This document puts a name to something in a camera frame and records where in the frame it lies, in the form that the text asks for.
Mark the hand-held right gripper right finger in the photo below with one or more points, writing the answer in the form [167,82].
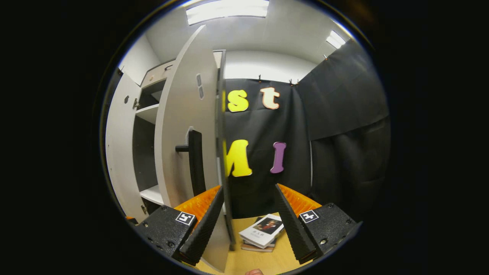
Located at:
[294,229]

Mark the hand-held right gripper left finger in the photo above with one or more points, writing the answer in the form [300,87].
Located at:
[202,229]

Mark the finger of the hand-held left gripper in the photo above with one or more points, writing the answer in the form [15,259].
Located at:
[132,220]

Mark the white cabinet door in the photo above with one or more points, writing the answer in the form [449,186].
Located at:
[183,95]
[118,152]

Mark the metal door hinge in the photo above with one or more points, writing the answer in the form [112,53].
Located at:
[136,104]
[144,209]

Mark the white cabinet shelf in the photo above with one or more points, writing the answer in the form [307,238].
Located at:
[153,194]
[149,112]

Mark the white and grey cabinet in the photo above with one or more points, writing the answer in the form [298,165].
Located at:
[145,152]

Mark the white cabinet drawer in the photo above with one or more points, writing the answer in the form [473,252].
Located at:
[156,74]

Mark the brown book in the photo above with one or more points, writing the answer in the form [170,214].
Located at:
[258,248]

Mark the black backdrop cloth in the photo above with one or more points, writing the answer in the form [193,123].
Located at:
[344,152]

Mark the small ceiling light panel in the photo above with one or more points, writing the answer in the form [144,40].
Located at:
[335,39]

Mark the large ceiling light panel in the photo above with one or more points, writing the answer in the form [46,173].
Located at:
[227,10]

